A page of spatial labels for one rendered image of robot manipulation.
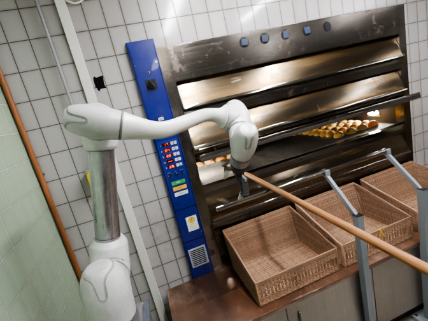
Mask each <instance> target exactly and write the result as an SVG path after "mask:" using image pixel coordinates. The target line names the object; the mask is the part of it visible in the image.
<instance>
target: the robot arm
mask: <svg viewBox="0 0 428 321"><path fill-rule="evenodd" d="M203 122H215V123H217V124H218V125H219V127H220V128H221V129H224V130H225V131H227V132H228V133H229V139H230V148H231V156H230V159H228V160H227V162H225V163H224V164H222V167H224V177H223V180H225V179H226V178H228V177H229V172H230V171H232V172H233V173H234V175H235V176H236V179H237V181H238V183H239V187H240V190H241V192H239V196H238V200H240V199H242V198H243V197H244V196H247V195H249V188H248V177H245V176H244V172H245V171H246V168H247V167H248V166H249V164H250V160H251V158H252V155H253V154H254V153H255V150H256V148H257V144H258V140H259V133H258V130H257V127H256V126H255V125H254V124H253V123H252V121H251V118H250V115H249V112H248V110H247V108H246V106H245V105H244V104H243V103H242V102H241V101H238V100H231V101H229V102H228V103H227V104H225V105H223V107H221V108H205V109H201V110H197V111H194V112H192V113H188V114H186V115H182V116H180V117H177V118H174V119H171V120H167V121H162V122H156V121H151V120H147V119H144V118H141V117H137V116H135V115H132V114H130V113H126V112H124V111H119V110H115V109H113V108H110V107H109V106H107V105H105V104H101V103H90V104H74V105H71V106H68V107H67V108H65V109H64V114H63V121H62V125H63V126H64V127H65V129H66V130H68V131H69V132H72V133H73V134H76V135H79V136H81V139H82V144H83V147H84V148H85V149H86V150H87V153H88V161H89V175H90V189H91V196H92V210H93V218H94V232H95V238H94V239H93V240H92V241H91V243H90V245H89V265H88V266H87V267H86V269H85V270H84V271H83V273H82V276H81V279H80V297H81V300H82V303H83V307H84V308H85V312H86V314H87V316H88V318H89V320H90V321H143V309H144V307H145V305H144V303H143V302H140V303H137V304H136V303H135V300H134V296H133V293H132V286H131V280H130V270H131V262H130V255H129V246H128V240H127V238H126V237H125V236H124V235H123V234H122V233H121V232H120V219H119V209H118V192H117V175H116V165H115V149H116V147H117V146H118V141H119V140H131V139H163V138H168V137H171V136H174V135H177V134H179V133H181V132H183V131H186V130H188V129H190V128H192V127H194V126H197V125H199V124H202V123H203ZM228 164H230V166H227V165H228Z"/></svg>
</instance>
